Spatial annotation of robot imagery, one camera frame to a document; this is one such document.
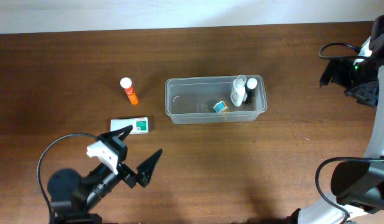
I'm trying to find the small jar gold lid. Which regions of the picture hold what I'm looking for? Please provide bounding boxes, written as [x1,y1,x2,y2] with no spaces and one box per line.
[213,101,230,113]

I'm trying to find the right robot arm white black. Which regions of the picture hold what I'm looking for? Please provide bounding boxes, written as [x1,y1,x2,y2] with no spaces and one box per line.
[284,15,384,223]

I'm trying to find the orange tablet tube white cap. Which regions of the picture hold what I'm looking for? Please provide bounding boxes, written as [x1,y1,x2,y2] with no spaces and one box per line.
[119,77,139,105]

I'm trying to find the white green medicine box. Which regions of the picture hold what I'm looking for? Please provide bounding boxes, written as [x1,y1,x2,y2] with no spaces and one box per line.
[110,117,149,134]

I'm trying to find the dark bottle white cap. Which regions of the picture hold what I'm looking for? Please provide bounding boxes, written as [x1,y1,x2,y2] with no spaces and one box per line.
[243,78,258,104]

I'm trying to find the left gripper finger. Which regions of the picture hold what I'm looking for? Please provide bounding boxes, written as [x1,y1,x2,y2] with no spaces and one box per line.
[136,149,163,188]
[98,125,133,141]

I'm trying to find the white spray bottle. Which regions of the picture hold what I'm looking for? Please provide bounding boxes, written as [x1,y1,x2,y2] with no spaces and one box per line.
[230,75,246,107]

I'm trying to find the clear plastic container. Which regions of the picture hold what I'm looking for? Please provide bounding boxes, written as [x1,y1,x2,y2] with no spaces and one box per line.
[165,75,268,124]

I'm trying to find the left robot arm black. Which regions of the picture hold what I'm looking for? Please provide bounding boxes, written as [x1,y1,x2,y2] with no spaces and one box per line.
[37,125,163,224]

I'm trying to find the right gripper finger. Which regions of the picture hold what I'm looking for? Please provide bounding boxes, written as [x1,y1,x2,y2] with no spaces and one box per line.
[345,81,378,108]
[319,60,337,88]

